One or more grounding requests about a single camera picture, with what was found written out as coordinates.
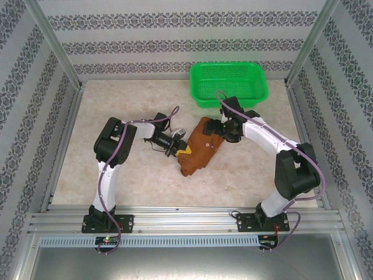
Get brown long pants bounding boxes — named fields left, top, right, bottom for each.
left=177, top=116, right=227, bottom=177

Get green plastic mesh basket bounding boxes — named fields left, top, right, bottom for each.
left=189, top=61, right=269, bottom=109

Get grey metal bottom panel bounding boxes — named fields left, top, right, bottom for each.
left=17, top=246, right=358, bottom=280

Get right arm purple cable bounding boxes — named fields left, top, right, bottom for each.
left=214, top=90, right=327, bottom=253

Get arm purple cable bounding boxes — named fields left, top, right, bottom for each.
left=97, top=105, right=181, bottom=257
left=214, top=90, right=327, bottom=253

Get aluminium mounting rail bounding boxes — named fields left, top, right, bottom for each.
left=27, top=205, right=346, bottom=234

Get aluminium table side rail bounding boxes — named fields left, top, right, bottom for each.
left=40, top=81, right=87, bottom=214
left=285, top=83, right=332, bottom=211

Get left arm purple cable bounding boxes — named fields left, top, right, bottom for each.
left=97, top=105, right=181, bottom=257

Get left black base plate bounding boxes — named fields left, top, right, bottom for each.
left=81, top=214, right=135, bottom=234

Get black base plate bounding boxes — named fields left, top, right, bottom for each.
left=81, top=214, right=135, bottom=234
left=236, top=212, right=289, bottom=233

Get slotted grey cable duct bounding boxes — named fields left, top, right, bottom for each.
left=39, top=235, right=260, bottom=248

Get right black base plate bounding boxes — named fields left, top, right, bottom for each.
left=236, top=212, right=289, bottom=233

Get aluminium frame post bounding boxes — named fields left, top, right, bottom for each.
left=22, top=0, right=83, bottom=88
left=284, top=0, right=341, bottom=87

